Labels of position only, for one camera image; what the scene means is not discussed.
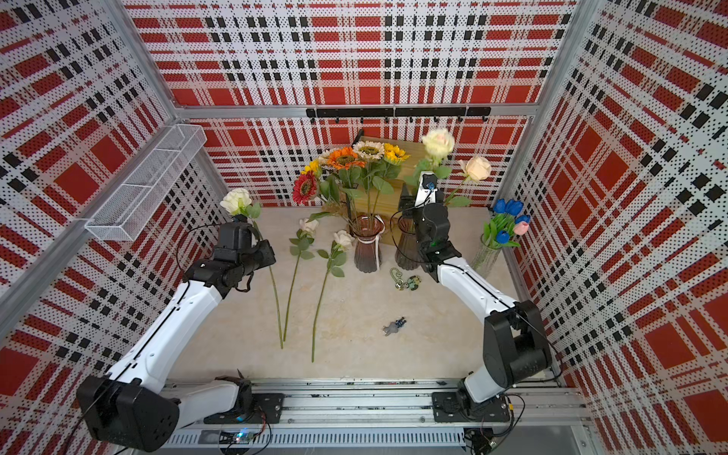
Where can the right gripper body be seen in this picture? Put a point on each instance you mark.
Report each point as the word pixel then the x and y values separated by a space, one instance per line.
pixel 418 214

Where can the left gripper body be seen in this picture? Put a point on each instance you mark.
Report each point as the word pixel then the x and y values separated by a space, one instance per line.
pixel 257 258

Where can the white rose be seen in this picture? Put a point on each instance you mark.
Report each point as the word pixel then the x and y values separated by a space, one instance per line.
pixel 238 202
pixel 439 144

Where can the pink tulip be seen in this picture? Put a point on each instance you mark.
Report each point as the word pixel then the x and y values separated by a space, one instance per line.
pixel 518 230

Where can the beige daisy flower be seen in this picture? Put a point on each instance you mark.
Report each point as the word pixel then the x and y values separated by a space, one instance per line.
pixel 372 177

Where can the pale rose pile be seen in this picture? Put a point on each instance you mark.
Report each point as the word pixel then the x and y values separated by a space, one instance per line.
pixel 336 258

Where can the orange flower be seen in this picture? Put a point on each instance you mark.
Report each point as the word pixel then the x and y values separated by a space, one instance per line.
pixel 346 168

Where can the yellow flower back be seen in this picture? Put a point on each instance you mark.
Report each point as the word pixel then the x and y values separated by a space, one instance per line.
pixel 313 168

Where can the cream rose flower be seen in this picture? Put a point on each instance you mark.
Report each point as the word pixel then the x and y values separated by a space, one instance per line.
pixel 477 169

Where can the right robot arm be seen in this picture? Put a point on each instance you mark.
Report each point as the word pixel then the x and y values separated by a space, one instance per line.
pixel 515 346

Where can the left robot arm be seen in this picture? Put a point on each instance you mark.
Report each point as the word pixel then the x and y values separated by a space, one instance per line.
pixel 126 407

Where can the brown ribbed glass vase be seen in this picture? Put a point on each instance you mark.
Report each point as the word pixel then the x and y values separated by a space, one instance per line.
pixel 407 256

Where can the clear glass vase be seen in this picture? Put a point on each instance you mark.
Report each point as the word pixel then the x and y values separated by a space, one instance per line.
pixel 486 257

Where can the pink ribbed glass vase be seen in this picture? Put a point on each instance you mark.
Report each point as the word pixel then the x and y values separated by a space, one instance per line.
pixel 368 231

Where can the bamboo two-tier shelf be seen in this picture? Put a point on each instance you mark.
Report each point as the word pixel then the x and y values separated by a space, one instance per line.
pixel 387 205

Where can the pale pink rose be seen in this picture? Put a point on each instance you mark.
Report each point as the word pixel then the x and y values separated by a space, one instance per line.
pixel 301 250

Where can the green keychain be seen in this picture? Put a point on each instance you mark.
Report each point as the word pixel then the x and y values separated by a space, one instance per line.
pixel 411 283

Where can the black hook rail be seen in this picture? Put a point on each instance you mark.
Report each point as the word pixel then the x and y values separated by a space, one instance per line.
pixel 397 112

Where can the white wire wall basket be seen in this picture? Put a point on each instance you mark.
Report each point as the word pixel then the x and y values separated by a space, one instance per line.
pixel 131 206

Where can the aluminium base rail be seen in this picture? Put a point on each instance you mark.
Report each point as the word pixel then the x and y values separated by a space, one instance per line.
pixel 393 416

